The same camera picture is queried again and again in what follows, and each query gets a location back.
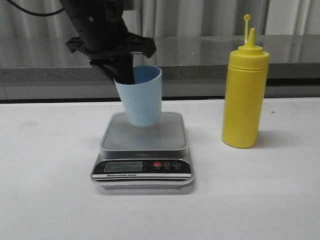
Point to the silver electronic kitchen scale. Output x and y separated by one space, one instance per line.
144 160

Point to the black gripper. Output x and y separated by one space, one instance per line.
104 37

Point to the light blue plastic cup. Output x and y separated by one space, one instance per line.
142 100

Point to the grey curtain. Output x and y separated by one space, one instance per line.
170 18

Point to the grey stone counter ledge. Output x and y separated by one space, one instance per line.
193 68

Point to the yellow squeeze bottle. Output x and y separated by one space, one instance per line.
246 79

